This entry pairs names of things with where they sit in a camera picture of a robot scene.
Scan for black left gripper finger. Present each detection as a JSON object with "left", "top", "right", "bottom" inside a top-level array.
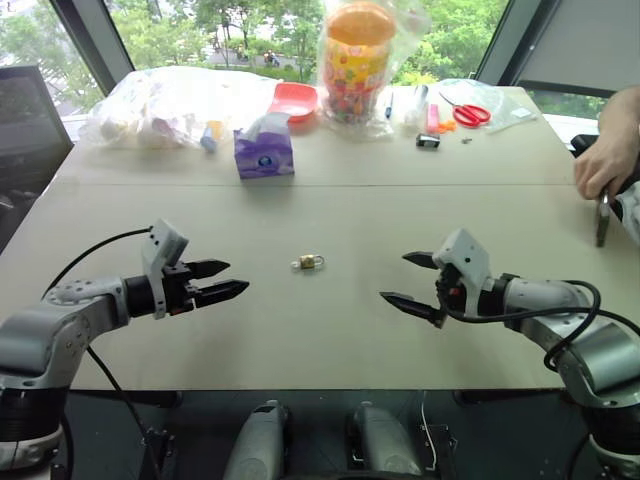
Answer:
[
  {"left": 185, "top": 258, "right": 232, "bottom": 281},
  {"left": 193, "top": 279, "right": 251, "bottom": 309}
]

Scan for thin white cable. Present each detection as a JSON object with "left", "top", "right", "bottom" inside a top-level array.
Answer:
[{"left": 418, "top": 389, "right": 440, "bottom": 472}]

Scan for grey rounded robot leg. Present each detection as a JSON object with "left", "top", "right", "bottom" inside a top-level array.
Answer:
[
  {"left": 221, "top": 399, "right": 292, "bottom": 480},
  {"left": 346, "top": 400, "right": 425, "bottom": 480}
]

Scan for red handled scissors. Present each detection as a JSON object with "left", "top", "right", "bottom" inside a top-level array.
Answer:
[{"left": 438, "top": 89, "right": 493, "bottom": 127}]

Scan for black office chair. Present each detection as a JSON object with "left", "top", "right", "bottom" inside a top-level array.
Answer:
[{"left": 0, "top": 64, "right": 76, "bottom": 254}]

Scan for candy jar in plastic bag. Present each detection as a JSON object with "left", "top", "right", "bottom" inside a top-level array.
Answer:
[{"left": 316, "top": 0, "right": 432, "bottom": 142}]

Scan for clear bag of white items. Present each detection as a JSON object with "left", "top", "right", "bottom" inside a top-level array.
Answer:
[{"left": 76, "top": 65, "right": 274, "bottom": 152}]

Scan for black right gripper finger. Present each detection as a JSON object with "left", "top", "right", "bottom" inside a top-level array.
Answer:
[
  {"left": 378, "top": 291, "right": 445, "bottom": 327},
  {"left": 401, "top": 250, "right": 441, "bottom": 271}
]

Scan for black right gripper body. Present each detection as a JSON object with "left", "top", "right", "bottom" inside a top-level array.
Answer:
[{"left": 433, "top": 263, "right": 462, "bottom": 330}]

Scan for white cloth sleeve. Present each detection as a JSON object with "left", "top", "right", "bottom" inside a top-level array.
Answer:
[{"left": 613, "top": 178, "right": 640, "bottom": 242}]

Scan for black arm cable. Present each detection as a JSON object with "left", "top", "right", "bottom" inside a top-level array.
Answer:
[
  {"left": 41, "top": 226, "right": 164, "bottom": 480},
  {"left": 443, "top": 279, "right": 640, "bottom": 374}
]

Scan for person's bare hand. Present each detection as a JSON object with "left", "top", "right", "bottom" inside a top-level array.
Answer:
[{"left": 573, "top": 127, "right": 640, "bottom": 202}]

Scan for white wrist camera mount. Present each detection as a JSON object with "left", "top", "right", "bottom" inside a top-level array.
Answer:
[
  {"left": 140, "top": 218, "right": 191, "bottom": 321},
  {"left": 431, "top": 227, "right": 494, "bottom": 319}
]

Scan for red plastic bowl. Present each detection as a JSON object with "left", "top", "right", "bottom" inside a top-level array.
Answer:
[{"left": 269, "top": 81, "right": 320, "bottom": 125}]

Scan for black object behind hand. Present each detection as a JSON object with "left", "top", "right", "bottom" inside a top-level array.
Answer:
[{"left": 570, "top": 133, "right": 602, "bottom": 160}]

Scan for clear flat plastic bag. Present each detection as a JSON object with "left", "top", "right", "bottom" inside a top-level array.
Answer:
[{"left": 438, "top": 78, "right": 540, "bottom": 136}]

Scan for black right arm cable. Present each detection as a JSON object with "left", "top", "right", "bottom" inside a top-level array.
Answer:
[{"left": 443, "top": 279, "right": 640, "bottom": 374}]

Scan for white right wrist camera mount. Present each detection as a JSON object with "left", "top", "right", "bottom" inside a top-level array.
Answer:
[{"left": 431, "top": 227, "right": 494, "bottom": 319}]

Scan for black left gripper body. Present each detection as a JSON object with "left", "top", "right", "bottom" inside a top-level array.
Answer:
[{"left": 162, "top": 262, "right": 197, "bottom": 317}]

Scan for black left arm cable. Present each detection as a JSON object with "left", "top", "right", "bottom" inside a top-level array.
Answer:
[{"left": 41, "top": 226, "right": 164, "bottom": 480}]

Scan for purple tissue box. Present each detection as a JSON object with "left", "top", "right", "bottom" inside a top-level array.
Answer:
[{"left": 232, "top": 111, "right": 296, "bottom": 181}]

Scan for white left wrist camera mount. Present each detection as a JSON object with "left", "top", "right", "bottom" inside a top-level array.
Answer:
[{"left": 140, "top": 218, "right": 191, "bottom": 321}]

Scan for blue and yellow glue stick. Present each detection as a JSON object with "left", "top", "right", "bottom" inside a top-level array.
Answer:
[{"left": 199, "top": 119, "right": 224, "bottom": 154}]

